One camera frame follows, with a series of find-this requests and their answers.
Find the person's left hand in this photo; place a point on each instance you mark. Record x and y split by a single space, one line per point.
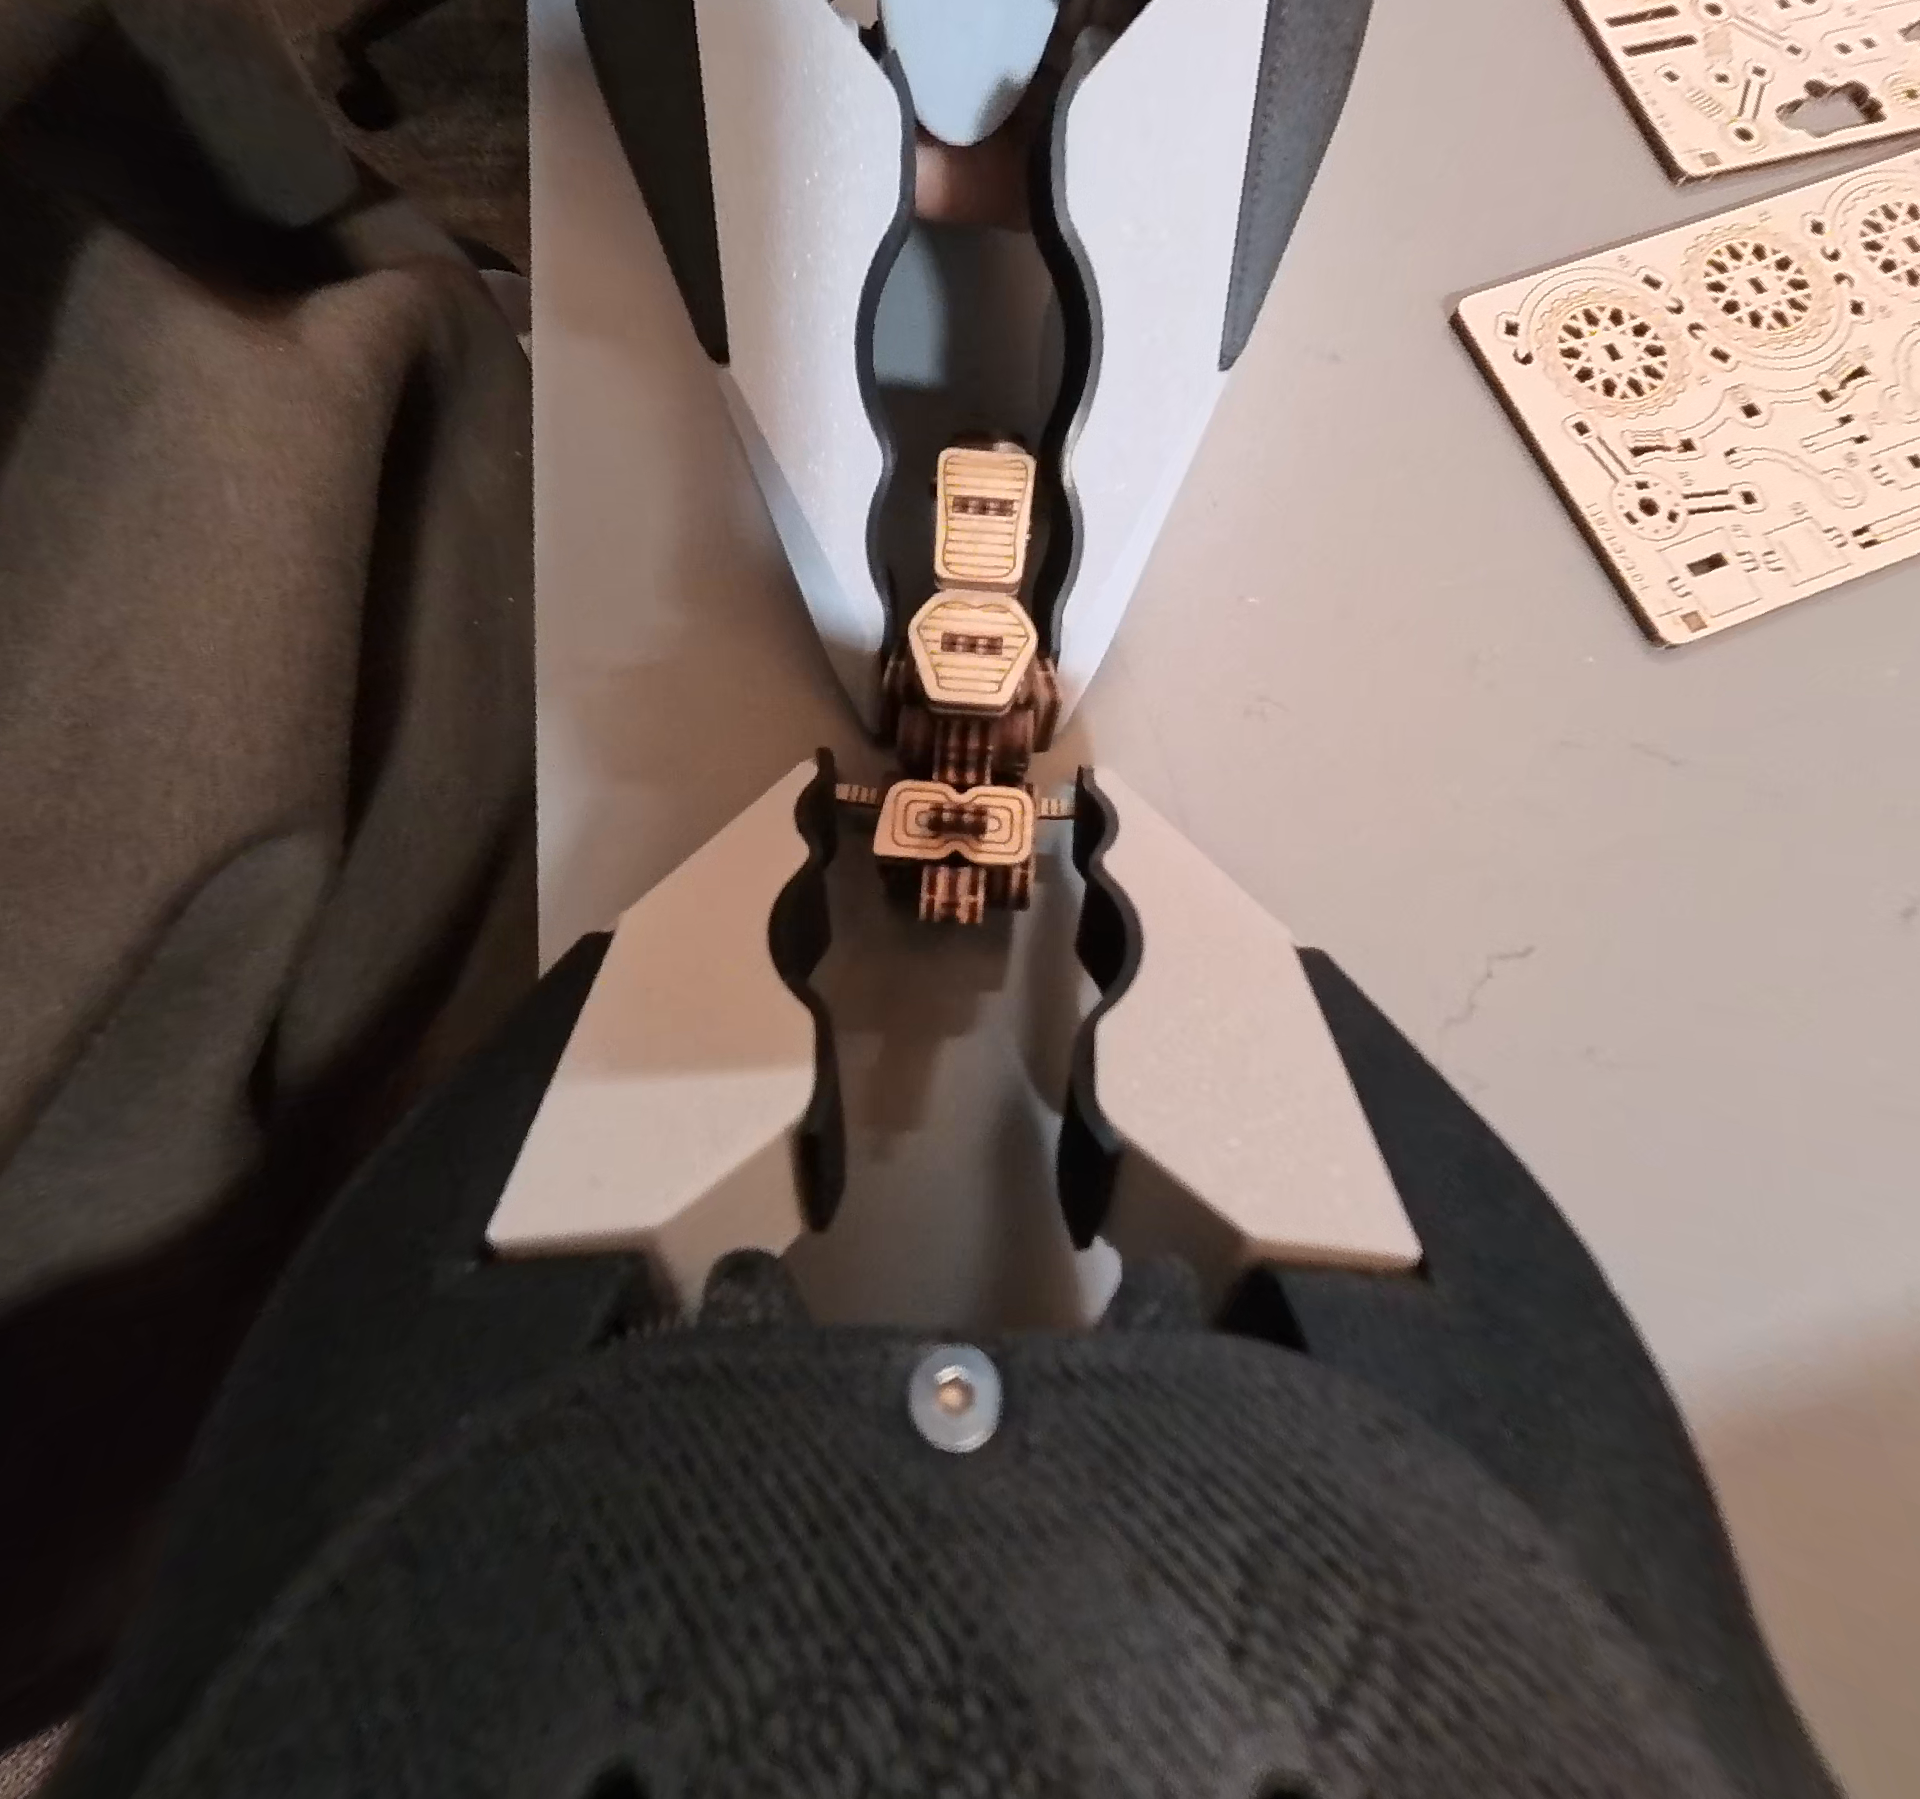
977 186

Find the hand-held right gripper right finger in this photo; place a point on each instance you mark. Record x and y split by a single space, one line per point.
1245 1078

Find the wooden puzzle model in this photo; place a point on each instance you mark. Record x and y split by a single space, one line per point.
966 507

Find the person's olive clothing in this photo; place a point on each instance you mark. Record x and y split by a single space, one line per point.
224 631

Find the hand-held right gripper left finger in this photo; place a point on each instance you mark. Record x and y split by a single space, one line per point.
674 1078

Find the grey desk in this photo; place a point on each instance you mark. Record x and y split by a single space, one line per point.
1500 929

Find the wooden puzzle sheet notched corner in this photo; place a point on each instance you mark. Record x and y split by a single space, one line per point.
1485 329

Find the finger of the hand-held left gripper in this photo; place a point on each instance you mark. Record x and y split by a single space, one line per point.
1170 255
780 255

